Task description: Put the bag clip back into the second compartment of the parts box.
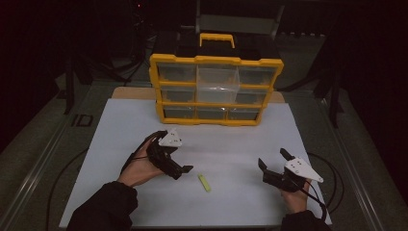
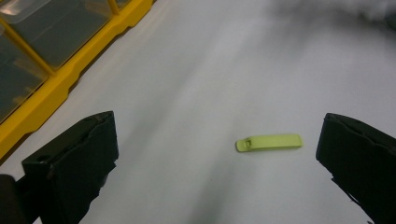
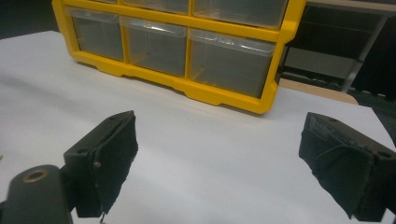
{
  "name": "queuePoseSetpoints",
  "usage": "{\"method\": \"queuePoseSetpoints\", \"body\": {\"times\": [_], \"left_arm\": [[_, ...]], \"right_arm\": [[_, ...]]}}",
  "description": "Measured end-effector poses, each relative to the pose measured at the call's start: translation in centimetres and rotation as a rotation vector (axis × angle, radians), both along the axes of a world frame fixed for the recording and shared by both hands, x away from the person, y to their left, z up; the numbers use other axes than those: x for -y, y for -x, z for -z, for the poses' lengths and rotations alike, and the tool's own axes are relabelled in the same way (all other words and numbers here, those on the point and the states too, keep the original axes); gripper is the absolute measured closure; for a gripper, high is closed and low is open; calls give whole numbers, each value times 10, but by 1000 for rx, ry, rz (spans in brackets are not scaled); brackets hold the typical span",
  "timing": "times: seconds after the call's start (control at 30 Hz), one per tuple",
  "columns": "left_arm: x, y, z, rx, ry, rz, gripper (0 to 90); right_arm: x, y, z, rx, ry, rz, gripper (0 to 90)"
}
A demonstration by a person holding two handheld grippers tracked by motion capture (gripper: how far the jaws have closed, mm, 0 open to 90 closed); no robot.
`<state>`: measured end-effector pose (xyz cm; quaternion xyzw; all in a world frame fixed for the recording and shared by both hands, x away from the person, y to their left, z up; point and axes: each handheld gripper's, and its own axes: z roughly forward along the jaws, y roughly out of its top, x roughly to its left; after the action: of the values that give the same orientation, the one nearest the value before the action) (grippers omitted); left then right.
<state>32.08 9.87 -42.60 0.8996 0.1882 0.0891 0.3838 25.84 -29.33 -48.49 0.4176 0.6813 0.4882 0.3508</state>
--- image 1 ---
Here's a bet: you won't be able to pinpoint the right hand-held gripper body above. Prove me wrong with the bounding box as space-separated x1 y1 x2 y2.
262 157 324 193

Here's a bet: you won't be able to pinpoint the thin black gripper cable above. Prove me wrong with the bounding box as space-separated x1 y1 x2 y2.
301 187 328 222
123 130 168 171

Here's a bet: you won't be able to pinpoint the clear plastic drawer box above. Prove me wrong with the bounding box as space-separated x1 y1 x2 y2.
195 64 241 104

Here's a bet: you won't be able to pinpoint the black cable loop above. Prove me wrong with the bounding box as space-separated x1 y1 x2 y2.
306 151 346 215
45 147 89 231

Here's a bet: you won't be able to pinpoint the small yellow-green stick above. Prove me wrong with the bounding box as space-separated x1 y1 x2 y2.
197 173 212 193

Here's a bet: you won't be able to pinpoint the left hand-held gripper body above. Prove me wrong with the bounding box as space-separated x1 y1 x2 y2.
146 128 184 177

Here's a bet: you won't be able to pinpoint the yellow black organizer cabinet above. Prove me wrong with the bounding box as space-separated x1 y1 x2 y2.
148 32 285 127

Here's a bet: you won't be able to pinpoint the white board sheet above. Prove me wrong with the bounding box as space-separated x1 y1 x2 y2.
59 97 333 229

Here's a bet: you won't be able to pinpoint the person's right hand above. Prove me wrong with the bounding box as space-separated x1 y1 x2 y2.
280 180 314 216

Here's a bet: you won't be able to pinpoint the rows of clear drawers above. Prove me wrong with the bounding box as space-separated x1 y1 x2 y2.
157 62 277 121

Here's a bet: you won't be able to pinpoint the black stand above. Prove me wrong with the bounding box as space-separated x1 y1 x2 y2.
62 54 94 116
313 64 345 129

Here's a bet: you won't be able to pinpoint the person's left hand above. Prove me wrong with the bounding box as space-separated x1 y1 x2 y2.
116 138 169 188

